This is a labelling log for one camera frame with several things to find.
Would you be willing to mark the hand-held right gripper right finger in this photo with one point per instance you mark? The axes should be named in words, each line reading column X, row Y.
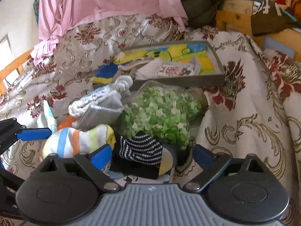
column 203, row 156

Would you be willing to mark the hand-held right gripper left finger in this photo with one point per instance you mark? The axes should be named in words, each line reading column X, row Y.
column 101, row 157

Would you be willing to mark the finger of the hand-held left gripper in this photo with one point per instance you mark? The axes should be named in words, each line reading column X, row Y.
column 35, row 133
column 9, row 183

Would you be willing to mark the white teal tissue pack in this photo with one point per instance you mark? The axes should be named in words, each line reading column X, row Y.
column 47, row 117

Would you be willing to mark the navy white striped sock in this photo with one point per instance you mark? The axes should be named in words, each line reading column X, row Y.
column 141, row 148

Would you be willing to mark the white knit cloth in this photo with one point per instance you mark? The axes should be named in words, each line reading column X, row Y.
column 98, row 96

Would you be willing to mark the grey tray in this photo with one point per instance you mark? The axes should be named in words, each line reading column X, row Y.
column 176, row 82

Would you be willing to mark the green scrubby cloth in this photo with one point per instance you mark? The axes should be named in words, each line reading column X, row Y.
column 162, row 115

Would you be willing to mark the floral bedspread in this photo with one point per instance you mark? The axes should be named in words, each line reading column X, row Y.
column 247, row 113

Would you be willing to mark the yellow blue cartoon cloth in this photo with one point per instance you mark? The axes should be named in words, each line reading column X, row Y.
column 185, row 54

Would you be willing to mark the light blue board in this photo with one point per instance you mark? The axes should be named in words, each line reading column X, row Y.
column 279, row 47

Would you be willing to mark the pink sheet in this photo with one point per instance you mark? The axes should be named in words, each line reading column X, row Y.
column 105, row 0

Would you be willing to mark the olive puffer jacket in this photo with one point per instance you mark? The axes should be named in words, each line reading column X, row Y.
column 197, row 4

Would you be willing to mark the brown cloth with white letters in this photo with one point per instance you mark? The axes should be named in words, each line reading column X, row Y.
column 270, row 18

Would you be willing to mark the wooden bed rail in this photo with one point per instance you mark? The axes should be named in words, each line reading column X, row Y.
column 16, row 63

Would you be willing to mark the wall poster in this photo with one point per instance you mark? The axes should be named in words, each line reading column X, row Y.
column 36, row 9

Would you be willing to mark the wooden bed frame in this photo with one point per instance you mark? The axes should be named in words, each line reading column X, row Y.
column 235, row 14

